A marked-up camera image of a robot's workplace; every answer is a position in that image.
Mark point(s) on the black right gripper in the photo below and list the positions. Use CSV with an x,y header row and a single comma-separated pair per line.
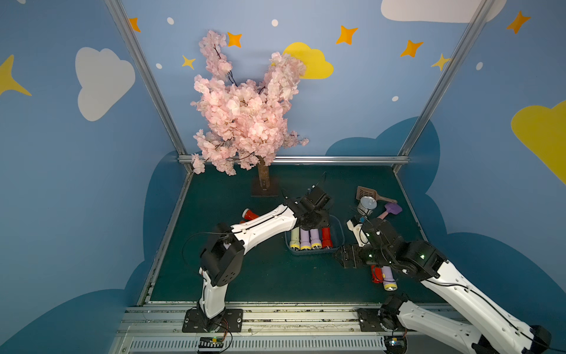
x,y
350,256

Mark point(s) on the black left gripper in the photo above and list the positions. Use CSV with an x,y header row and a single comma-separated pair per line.
x,y
316,217

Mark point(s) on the light purple flashlight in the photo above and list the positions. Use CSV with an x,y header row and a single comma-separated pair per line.
x,y
305,243

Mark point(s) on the teal plastic storage box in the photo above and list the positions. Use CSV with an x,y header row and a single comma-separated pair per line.
x,y
337,236

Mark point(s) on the purple flashlight group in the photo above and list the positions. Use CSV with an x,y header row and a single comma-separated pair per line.
x,y
315,239

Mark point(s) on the pale yellow flashlight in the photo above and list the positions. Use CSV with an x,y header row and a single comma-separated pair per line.
x,y
295,239

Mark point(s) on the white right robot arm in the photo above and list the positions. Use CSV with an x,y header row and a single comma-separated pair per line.
x,y
489,328

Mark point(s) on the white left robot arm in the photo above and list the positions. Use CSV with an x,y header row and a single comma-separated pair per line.
x,y
222,257

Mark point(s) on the red flashlight right group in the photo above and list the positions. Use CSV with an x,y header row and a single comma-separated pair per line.
x,y
376,274

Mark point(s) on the silver pull-tab tin can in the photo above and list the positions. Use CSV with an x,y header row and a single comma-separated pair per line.
x,y
367,205

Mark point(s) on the purple flashlight far right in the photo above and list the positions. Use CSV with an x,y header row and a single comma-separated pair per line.
x,y
389,282

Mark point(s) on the brown plastic litter scoop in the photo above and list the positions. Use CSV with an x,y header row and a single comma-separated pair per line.
x,y
368,192

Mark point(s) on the pink blossom artificial tree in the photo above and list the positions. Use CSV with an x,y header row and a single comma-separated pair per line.
x,y
247,124

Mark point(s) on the left green circuit board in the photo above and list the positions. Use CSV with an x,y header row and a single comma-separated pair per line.
x,y
211,344

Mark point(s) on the purple spatula with pink handle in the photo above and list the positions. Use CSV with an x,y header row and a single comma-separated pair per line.
x,y
391,209

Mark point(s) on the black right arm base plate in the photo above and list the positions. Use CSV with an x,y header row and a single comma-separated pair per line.
x,y
384,319

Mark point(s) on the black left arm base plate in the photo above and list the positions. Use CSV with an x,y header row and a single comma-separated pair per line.
x,y
196,321

